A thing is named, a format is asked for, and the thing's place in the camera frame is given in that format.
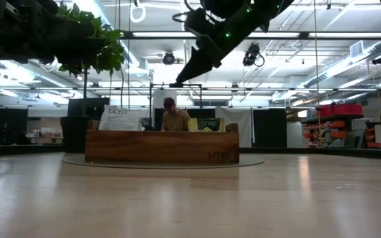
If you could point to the white air vent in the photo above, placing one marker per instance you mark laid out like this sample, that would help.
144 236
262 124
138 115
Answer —
356 49

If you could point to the black ceiling speaker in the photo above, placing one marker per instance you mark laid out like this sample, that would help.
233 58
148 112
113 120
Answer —
379 60

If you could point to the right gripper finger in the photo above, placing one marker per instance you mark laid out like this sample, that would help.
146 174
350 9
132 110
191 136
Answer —
195 61
210 63

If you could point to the shelf with red bins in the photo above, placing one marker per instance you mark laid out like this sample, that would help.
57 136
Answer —
341 109

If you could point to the yellow pole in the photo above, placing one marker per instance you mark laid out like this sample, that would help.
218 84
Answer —
319 129

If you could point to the white board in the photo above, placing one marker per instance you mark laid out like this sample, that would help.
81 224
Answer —
159 97

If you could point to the black monitor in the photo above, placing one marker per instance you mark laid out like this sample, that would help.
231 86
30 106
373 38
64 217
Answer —
94 109

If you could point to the black partition panel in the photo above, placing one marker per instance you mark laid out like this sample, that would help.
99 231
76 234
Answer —
270 129

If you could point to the orange white tea packet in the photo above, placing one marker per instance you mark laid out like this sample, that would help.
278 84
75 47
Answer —
121 119

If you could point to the black overhead camera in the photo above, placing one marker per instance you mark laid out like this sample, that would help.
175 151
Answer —
251 54

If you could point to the round grey mat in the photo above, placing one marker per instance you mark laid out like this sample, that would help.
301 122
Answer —
250 162

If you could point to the wooden tea organizer box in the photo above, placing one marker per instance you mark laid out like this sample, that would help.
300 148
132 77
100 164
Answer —
160 147

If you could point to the potted green plant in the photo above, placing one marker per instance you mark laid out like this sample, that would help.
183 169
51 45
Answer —
74 135

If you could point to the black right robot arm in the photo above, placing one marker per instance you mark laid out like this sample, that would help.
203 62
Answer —
266 8

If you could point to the yellow green tea packet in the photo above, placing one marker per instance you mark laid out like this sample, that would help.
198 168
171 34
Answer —
208 124

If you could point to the white cloth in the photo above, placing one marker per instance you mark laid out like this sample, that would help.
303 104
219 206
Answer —
243 132

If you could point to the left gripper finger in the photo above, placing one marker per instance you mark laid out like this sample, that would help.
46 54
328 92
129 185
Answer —
78 49
73 29

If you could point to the black stand frame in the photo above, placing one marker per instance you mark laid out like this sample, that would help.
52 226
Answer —
176 85

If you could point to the person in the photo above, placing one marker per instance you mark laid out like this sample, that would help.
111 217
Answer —
175 120

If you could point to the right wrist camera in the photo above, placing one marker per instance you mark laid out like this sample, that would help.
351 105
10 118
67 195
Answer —
195 21

